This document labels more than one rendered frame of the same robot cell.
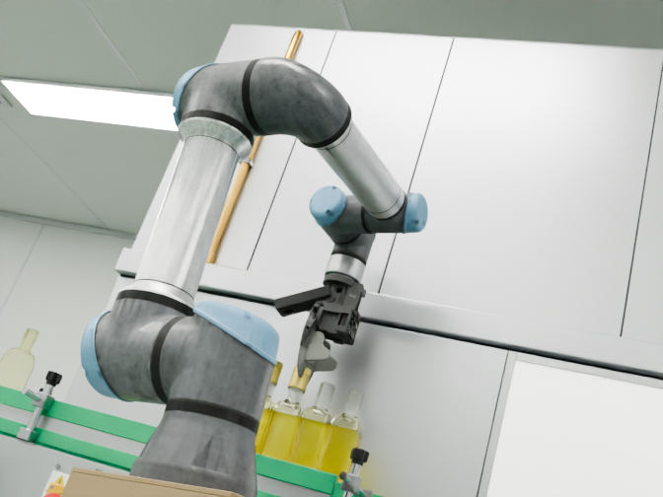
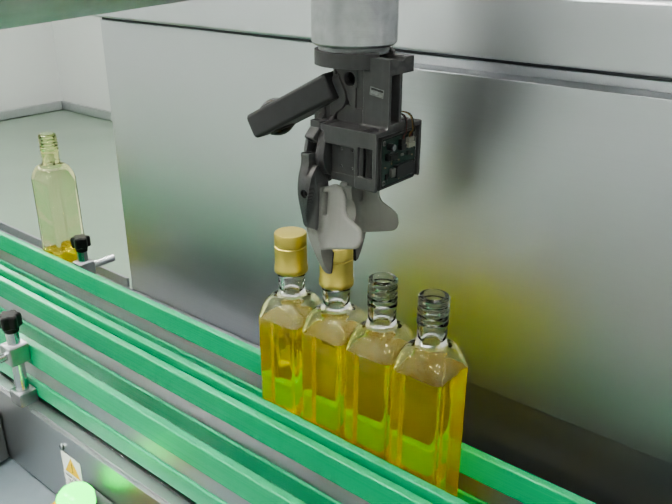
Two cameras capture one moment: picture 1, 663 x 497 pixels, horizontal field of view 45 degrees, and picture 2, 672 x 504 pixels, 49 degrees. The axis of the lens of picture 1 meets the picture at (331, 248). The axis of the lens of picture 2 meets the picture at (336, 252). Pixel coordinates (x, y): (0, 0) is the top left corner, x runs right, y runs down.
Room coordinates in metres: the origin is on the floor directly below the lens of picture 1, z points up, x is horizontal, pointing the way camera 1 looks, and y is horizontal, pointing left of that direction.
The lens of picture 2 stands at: (0.84, -0.22, 1.44)
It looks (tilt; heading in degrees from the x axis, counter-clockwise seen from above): 23 degrees down; 17
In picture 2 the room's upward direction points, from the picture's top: straight up
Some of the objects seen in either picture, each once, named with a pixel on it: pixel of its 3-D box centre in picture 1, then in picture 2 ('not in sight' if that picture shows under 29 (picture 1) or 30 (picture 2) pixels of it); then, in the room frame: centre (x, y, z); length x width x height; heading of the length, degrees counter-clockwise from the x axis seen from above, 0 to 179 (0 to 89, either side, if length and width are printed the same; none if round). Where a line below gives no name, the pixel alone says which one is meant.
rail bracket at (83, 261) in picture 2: not in sight; (96, 270); (1.77, 0.48, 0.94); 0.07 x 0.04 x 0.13; 158
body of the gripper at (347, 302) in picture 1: (335, 310); (360, 117); (1.48, -0.05, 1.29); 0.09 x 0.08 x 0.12; 69
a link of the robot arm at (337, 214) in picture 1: (342, 214); not in sight; (1.39, 0.00, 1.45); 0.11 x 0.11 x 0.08; 58
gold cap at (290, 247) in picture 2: (271, 372); (290, 251); (1.51, 0.03, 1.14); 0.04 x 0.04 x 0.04
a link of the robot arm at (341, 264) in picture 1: (344, 273); (356, 24); (1.48, -0.04, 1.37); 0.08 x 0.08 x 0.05
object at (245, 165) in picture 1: (256, 137); not in sight; (1.75, 0.27, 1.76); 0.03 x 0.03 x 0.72; 68
